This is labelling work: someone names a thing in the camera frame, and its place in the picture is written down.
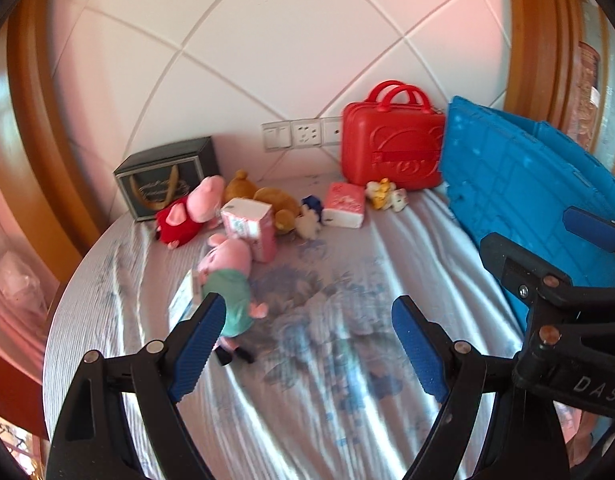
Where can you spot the white plastic wipes packet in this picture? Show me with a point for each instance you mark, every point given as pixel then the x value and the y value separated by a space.
pixel 186 300

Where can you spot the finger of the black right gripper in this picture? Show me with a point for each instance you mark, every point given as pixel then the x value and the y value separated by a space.
pixel 596 230
pixel 518 270

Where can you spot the pink tissue pack upright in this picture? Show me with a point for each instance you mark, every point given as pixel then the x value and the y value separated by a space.
pixel 253 222

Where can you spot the small blue object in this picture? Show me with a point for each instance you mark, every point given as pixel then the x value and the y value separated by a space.
pixel 314 203

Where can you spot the small yellow white figurines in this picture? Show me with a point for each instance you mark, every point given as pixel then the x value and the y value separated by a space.
pixel 384 195

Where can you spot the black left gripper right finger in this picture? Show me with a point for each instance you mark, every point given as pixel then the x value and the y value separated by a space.
pixel 523 438

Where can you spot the pig plush green shirt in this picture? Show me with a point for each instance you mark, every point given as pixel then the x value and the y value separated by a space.
pixel 225 270

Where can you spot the white wall socket panel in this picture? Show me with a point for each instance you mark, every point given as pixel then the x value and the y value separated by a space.
pixel 301 133

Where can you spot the blue plastic crate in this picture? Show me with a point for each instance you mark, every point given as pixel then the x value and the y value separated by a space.
pixel 516 177

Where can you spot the red plastic toy suitcase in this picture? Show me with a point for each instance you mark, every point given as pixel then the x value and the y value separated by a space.
pixel 394 134

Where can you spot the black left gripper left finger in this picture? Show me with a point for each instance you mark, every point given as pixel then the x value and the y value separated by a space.
pixel 92 438

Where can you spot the dark gift box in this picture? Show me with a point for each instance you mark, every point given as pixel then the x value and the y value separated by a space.
pixel 151 180

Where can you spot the wooden door frame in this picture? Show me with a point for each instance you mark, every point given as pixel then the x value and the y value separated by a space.
pixel 545 60

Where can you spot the brown teddy bear plush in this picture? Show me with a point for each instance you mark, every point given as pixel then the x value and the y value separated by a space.
pixel 286 209

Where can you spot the small pink tissue pack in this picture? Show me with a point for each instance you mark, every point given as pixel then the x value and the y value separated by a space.
pixel 344 206

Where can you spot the pig plush red dress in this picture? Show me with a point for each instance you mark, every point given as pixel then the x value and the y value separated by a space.
pixel 184 219

